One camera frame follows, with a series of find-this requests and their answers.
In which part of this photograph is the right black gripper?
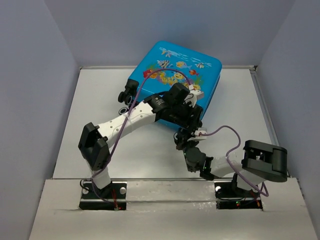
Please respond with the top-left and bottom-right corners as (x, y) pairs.
(175, 131), (199, 157)

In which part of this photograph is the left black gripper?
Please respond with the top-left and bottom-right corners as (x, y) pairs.
(170, 101), (203, 132)

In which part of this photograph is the blue hard-shell suitcase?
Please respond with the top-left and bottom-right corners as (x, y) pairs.
(118, 41), (222, 119)

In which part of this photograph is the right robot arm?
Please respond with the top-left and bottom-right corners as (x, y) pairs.
(174, 128), (288, 197)

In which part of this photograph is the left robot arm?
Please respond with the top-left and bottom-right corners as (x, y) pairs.
(78, 83), (204, 198)

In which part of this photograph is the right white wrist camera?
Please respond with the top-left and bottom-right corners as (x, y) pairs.
(194, 127), (208, 141)

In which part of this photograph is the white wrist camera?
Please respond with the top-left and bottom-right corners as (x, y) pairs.
(185, 84), (205, 108)
(194, 127), (208, 141)

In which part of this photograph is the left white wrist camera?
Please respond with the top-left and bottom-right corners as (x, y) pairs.
(185, 84), (205, 108)

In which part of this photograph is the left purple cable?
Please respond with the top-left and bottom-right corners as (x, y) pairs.
(91, 68), (196, 208)

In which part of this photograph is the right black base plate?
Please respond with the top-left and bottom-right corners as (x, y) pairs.
(214, 181), (263, 210)

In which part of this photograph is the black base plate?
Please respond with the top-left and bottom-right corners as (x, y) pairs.
(78, 179), (127, 211)
(214, 181), (263, 210)

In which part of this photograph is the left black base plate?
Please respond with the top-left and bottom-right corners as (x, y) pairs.
(78, 179), (127, 211)

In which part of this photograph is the aluminium table rail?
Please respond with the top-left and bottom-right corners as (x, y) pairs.
(51, 176), (300, 183)

